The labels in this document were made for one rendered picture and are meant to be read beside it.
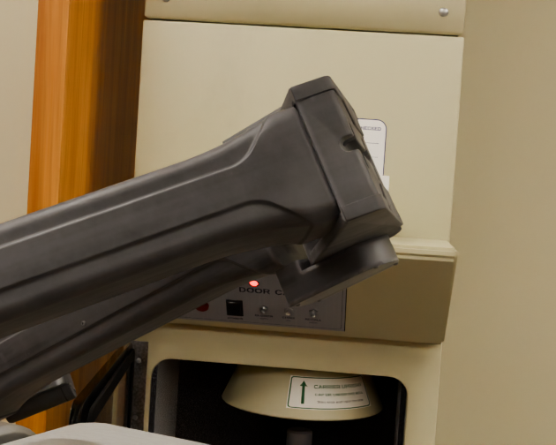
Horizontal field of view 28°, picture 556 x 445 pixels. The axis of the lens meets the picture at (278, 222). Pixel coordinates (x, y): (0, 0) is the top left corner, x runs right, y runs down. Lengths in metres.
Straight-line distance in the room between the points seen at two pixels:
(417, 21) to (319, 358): 0.35
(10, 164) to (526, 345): 0.77
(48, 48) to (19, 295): 0.55
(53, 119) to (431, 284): 0.38
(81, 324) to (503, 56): 0.94
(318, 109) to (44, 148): 0.53
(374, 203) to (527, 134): 1.01
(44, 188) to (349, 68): 0.32
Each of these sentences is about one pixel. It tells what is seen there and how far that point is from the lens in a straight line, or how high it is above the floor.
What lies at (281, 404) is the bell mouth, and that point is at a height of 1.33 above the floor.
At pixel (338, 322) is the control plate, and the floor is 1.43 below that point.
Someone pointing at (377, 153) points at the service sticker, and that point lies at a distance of 1.10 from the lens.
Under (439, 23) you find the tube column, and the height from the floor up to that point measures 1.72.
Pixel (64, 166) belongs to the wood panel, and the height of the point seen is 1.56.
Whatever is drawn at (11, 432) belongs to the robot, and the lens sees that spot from 0.21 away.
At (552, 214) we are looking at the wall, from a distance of 1.55.
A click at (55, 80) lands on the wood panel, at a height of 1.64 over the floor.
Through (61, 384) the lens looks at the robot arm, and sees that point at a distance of 0.91.
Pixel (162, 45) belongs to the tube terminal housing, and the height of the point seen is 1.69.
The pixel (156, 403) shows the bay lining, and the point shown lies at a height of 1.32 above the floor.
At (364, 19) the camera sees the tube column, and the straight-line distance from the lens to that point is 1.11.
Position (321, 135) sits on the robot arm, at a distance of 0.56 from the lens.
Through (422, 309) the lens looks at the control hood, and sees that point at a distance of 1.05.
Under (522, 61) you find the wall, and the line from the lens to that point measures 1.55.
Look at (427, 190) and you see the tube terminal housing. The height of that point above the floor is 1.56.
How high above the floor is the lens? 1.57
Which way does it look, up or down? 3 degrees down
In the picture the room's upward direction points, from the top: 4 degrees clockwise
